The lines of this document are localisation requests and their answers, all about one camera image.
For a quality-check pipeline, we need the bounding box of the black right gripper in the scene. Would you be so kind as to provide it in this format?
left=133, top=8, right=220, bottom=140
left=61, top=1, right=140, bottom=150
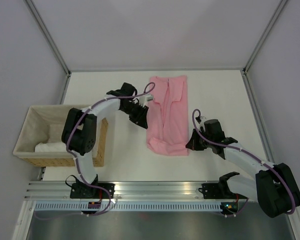
left=185, top=128, right=213, bottom=151

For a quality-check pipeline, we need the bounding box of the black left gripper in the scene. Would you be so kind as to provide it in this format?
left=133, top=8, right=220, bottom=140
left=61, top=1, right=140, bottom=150
left=121, top=102, right=150, bottom=131

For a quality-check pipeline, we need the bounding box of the pink t shirt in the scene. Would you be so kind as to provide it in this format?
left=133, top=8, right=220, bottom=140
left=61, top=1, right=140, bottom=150
left=146, top=75, right=189, bottom=157

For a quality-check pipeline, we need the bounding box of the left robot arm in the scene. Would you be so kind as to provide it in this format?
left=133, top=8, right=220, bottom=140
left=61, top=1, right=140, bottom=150
left=61, top=82, right=156, bottom=198

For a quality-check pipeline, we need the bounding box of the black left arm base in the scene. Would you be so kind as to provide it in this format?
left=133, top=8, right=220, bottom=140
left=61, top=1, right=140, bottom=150
left=65, top=175, right=115, bottom=200

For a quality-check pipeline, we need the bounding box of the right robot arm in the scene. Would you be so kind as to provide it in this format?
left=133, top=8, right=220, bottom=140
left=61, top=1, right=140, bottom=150
left=185, top=116, right=300, bottom=218

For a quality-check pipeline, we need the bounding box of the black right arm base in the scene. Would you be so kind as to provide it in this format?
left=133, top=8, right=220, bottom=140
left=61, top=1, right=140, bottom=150
left=198, top=182, right=246, bottom=200

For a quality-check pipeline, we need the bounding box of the rolled white t shirt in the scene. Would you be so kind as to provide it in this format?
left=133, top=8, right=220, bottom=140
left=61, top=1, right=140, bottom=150
left=34, top=142, right=66, bottom=153

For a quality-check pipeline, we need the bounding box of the wicker basket with liner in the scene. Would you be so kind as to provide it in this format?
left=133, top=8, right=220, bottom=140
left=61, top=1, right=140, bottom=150
left=12, top=104, right=109, bottom=168

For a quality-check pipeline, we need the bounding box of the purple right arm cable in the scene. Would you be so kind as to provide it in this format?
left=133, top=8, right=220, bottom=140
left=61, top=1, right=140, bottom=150
left=191, top=108, right=297, bottom=218

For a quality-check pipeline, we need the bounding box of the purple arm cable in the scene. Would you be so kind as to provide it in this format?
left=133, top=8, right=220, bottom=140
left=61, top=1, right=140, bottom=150
left=191, top=108, right=297, bottom=218
left=64, top=82, right=156, bottom=216

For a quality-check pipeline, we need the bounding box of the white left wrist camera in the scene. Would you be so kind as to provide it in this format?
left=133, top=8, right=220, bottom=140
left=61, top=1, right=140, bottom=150
left=139, top=93, right=154, bottom=106

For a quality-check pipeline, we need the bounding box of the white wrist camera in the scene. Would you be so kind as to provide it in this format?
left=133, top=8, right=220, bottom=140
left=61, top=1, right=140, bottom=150
left=139, top=93, right=154, bottom=106
left=195, top=116, right=207, bottom=132

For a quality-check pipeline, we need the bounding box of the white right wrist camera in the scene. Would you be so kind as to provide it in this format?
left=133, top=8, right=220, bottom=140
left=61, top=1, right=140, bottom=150
left=195, top=116, right=207, bottom=132

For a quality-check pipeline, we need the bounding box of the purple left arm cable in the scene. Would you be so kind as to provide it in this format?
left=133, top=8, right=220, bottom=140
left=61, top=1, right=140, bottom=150
left=64, top=82, right=156, bottom=216

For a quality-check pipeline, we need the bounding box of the aluminium frame rail back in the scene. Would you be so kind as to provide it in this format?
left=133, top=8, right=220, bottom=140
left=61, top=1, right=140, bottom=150
left=70, top=67, right=244, bottom=73

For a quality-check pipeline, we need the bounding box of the aluminium mounting rail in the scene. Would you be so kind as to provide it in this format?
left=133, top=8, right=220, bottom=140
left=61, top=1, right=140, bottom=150
left=24, top=181, right=297, bottom=201

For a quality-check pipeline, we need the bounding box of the white slotted cable duct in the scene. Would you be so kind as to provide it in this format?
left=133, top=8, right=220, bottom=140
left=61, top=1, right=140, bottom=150
left=35, top=201, right=229, bottom=212

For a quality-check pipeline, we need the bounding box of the aluminium frame post right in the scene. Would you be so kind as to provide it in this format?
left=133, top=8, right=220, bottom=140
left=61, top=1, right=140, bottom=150
left=242, top=0, right=290, bottom=75

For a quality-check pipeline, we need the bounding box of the aluminium frame post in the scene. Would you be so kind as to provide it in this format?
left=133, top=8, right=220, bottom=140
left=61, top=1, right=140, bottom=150
left=242, top=0, right=290, bottom=75
left=23, top=0, right=71, bottom=77

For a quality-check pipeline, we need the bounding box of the aluminium frame post left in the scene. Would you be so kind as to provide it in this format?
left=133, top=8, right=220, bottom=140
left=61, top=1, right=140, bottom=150
left=23, top=0, right=71, bottom=77

